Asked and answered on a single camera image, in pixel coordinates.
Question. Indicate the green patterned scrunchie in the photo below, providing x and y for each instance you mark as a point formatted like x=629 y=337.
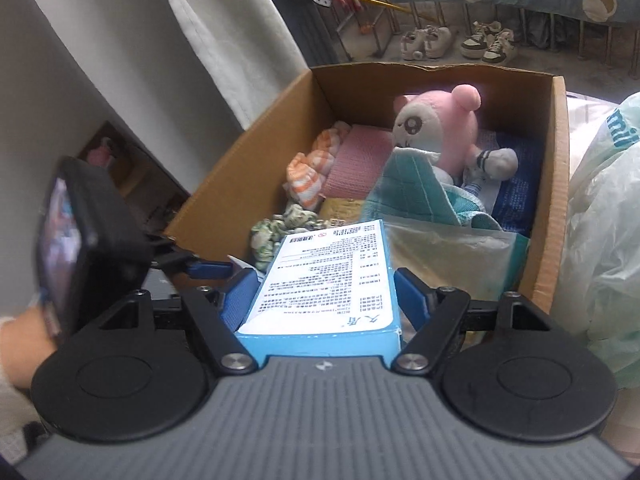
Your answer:
x=280 y=227

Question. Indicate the dark cabinet shelf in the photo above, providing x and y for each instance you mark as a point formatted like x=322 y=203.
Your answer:
x=145 y=185

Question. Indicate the black and white sneakers pair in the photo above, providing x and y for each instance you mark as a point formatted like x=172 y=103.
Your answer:
x=477 y=40

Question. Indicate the pink knitted cloth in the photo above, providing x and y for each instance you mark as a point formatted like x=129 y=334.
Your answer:
x=360 y=160

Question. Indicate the blue white tissue packet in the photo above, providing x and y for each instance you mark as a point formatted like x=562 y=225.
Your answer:
x=517 y=190

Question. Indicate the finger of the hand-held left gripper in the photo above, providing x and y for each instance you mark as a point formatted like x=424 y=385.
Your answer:
x=210 y=267

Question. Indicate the teal quilted towel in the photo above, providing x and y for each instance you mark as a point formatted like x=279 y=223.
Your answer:
x=415 y=190

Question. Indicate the person's left hand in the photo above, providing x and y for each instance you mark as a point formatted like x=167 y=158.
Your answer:
x=25 y=345

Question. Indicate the metal drying rack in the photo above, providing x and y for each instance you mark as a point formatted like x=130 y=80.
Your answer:
x=388 y=35

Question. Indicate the yellow stick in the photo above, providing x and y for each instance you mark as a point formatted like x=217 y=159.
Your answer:
x=370 y=2

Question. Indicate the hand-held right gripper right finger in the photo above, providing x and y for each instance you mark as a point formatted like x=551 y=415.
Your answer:
x=412 y=290

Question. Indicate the white curtain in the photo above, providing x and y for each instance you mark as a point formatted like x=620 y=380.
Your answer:
x=215 y=35

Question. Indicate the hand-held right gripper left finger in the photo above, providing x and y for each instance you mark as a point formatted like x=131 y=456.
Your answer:
x=240 y=295

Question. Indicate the pink white plush toy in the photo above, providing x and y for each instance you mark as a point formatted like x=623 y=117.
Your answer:
x=445 y=130

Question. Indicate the gold snack packet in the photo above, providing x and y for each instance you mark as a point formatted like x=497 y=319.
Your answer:
x=342 y=210

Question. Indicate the orange striped scrunchie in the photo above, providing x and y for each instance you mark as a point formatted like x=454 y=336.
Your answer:
x=310 y=175

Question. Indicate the soft wet wipes pack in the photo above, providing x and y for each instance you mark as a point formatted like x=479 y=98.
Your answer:
x=450 y=255

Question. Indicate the grey hanging cloth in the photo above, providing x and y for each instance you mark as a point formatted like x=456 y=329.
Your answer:
x=300 y=25

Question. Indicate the blue white carton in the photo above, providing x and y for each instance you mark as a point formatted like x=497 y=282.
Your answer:
x=325 y=280

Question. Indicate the brown white sneaker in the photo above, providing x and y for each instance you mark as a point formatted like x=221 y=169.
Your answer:
x=501 y=49

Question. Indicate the white green plastic bag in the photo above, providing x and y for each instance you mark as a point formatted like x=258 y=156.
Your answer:
x=600 y=235

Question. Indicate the brown cardboard box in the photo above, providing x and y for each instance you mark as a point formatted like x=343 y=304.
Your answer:
x=240 y=185

